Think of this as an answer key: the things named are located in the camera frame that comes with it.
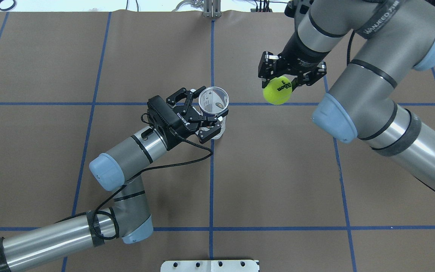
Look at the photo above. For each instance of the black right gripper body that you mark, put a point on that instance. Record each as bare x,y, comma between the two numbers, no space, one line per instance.
300,53

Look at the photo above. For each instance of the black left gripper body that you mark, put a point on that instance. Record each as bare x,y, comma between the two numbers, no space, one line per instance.
180,122

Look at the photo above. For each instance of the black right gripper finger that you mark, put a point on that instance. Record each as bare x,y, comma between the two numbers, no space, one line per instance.
310,78
271,66

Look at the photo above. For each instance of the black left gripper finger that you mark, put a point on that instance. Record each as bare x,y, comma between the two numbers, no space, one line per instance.
208,125
183,94

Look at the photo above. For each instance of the tennis ball with black logo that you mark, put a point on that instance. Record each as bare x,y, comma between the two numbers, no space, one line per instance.
278,91

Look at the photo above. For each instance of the white blue tennis ball can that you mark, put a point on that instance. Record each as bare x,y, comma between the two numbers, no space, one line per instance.
212,101

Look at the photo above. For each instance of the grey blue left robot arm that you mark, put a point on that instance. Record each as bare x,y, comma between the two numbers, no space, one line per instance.
48,135

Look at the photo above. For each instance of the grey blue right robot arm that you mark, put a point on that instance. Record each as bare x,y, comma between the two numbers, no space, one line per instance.
399,37

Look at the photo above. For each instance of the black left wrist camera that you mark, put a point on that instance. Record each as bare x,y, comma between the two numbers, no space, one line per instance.
164,121

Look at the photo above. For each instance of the silver camera mount bracket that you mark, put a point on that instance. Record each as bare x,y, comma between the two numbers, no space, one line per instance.
212,9

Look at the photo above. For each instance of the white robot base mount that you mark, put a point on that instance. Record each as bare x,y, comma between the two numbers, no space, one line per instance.
210,266

